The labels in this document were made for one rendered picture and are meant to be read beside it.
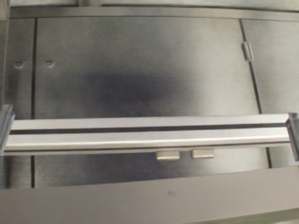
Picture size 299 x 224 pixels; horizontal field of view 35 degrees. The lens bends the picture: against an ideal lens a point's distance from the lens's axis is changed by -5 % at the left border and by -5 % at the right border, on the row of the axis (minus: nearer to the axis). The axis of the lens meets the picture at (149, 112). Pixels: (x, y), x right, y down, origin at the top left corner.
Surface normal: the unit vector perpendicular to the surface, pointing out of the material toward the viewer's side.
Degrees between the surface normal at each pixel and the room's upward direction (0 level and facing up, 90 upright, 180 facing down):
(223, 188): 90
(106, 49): 90
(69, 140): 90
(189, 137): 90
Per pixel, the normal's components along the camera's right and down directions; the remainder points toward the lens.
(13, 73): 0.14, -0.44
